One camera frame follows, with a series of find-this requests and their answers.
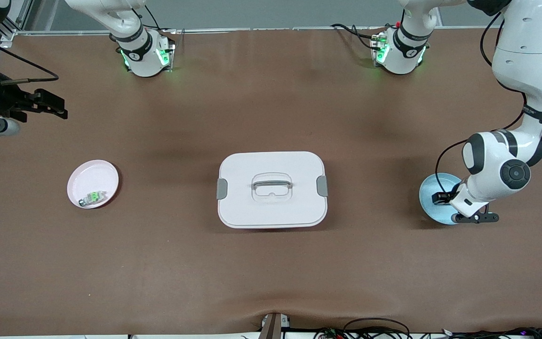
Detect light blue round plate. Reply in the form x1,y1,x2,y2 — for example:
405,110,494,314
419,172,464,226

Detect pink round plate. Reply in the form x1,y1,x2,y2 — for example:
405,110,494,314
67,160,120,210

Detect white lidded storage box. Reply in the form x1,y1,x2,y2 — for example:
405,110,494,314
216,151,329,230

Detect brown table mat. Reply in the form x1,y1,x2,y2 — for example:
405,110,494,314
0,27,542,337

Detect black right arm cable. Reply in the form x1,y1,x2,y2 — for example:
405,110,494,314
0,25,60,85

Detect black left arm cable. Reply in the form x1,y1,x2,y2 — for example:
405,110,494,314
436,9,542,194

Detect aluminium frame post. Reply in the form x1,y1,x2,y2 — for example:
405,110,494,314
0,0,34,48

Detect green and white switch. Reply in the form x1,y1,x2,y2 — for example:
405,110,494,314
79,191,108,207

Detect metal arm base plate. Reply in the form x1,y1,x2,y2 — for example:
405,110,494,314
158,29,176,73
370,32,387,64

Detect black cable bundle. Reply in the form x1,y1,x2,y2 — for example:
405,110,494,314
443,326,542,339

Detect black cable loop with wires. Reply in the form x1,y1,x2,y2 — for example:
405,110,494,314
313,318,413,339

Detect black cable at arm base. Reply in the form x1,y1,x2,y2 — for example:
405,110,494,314
331,24,376,50

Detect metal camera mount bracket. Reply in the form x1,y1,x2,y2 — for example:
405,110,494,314
259,312,291,339

